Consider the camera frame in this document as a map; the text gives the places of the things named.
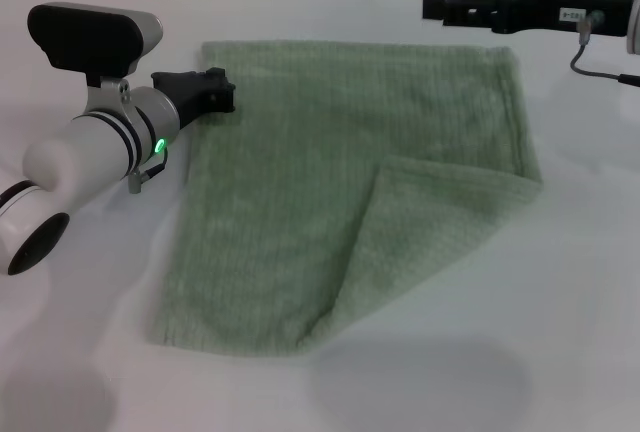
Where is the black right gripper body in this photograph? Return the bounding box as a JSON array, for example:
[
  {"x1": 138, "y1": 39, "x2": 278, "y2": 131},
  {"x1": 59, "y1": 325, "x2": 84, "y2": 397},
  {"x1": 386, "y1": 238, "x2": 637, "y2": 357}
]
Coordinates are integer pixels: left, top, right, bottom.
[{"x1": 491, "y1": 0, "x2": 635, "y2": 37}]

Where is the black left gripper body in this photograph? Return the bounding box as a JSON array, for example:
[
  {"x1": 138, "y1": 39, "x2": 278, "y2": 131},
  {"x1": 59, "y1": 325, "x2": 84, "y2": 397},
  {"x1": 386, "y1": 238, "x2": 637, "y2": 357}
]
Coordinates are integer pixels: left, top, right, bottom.
[{"x1": 150, "y1": 70, "x2": 215, "y2": 132}]

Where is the green terry towel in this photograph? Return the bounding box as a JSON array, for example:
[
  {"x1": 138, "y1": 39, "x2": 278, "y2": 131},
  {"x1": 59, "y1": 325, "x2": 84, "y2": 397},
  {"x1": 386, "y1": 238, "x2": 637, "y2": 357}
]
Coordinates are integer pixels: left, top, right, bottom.
[{"x1": 145, "y1": 39, "x2": 545, "y2": 355}]

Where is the grey right arm cable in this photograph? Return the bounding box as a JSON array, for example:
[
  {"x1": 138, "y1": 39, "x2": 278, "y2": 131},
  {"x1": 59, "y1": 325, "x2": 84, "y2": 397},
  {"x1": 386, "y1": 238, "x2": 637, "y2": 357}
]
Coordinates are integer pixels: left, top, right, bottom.
[{"x1": 570, "y1": 10, "x2": 640, "y2": 88}]

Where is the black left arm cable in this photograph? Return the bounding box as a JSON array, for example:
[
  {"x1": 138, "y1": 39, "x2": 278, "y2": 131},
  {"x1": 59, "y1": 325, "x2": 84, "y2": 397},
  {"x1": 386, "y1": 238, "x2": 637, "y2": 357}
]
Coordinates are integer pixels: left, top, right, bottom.
[{"x1": 128, "y1": 148, "x2": 169, "y2": 195}]

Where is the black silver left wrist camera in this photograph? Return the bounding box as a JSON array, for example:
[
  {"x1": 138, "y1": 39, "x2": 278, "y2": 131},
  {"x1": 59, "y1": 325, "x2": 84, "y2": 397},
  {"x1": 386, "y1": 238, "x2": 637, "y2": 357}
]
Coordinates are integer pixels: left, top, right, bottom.
[{"x1": 26, "y1": 1, "x2": 164, "y2": 119}]

